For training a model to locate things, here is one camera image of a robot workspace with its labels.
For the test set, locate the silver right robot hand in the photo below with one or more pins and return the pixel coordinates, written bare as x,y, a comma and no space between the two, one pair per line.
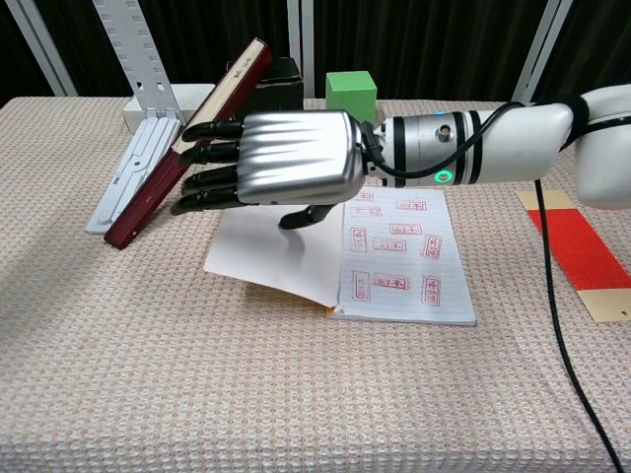
301,157

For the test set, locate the yellow cream Lexicon notebook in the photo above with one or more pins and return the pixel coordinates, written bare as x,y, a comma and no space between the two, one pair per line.
394,266

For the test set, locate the red and tan bookmark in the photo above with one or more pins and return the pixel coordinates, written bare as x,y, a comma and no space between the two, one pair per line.
586,256

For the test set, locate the maroon hardcover book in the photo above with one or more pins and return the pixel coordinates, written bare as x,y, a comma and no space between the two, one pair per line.
148,202

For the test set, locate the black cardboard box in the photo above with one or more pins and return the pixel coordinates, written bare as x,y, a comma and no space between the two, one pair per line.
281,91

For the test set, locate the green cube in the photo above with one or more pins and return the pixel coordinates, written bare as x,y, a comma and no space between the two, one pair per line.
350,91

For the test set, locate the white cardboard box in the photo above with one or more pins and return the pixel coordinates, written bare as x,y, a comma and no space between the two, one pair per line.
192,98

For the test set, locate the black pleated curtain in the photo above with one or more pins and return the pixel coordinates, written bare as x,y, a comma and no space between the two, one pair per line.
419,44

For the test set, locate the white plastic folding bookstand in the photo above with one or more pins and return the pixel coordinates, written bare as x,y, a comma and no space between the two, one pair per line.
133,157

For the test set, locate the beige waffle tablecloth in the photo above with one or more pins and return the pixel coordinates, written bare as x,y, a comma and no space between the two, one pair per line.
197,394

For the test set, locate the white frame post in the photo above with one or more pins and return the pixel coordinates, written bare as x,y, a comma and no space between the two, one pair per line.
539,49
301,39
44,49

